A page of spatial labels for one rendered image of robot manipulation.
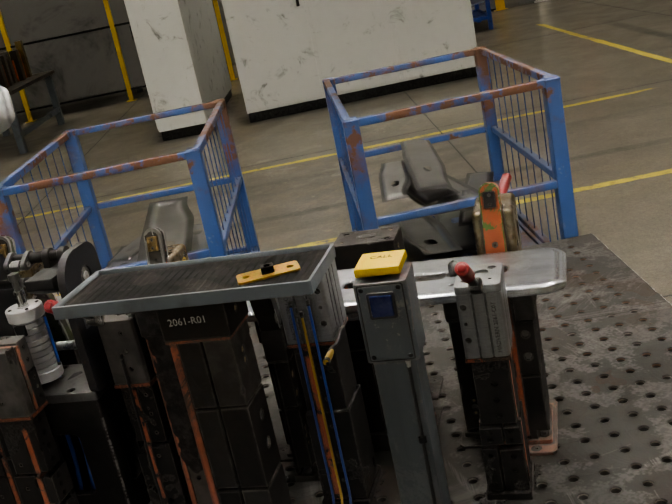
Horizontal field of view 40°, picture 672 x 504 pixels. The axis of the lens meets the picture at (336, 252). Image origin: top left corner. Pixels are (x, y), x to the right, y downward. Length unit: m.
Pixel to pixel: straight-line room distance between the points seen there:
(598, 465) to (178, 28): 8.20
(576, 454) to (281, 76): 8.08
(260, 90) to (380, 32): 1.32
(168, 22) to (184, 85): 0.62
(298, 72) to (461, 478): 8.07
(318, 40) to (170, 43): 1.45
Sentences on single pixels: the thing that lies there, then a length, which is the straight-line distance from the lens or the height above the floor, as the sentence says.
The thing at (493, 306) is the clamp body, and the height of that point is 1.02.
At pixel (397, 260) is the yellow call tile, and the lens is 1.18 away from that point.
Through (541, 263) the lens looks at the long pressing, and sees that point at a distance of 1.55.
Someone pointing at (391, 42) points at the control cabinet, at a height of 0.51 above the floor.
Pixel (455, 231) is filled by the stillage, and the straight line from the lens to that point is 4.07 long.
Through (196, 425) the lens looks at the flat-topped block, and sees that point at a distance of 1.34.
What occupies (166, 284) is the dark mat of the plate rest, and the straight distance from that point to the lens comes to 1.29.
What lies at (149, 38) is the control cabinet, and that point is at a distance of 9.47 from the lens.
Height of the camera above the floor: 1.55
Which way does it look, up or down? 18 degrees down
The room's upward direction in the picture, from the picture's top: 12 degrees counter-clockwise
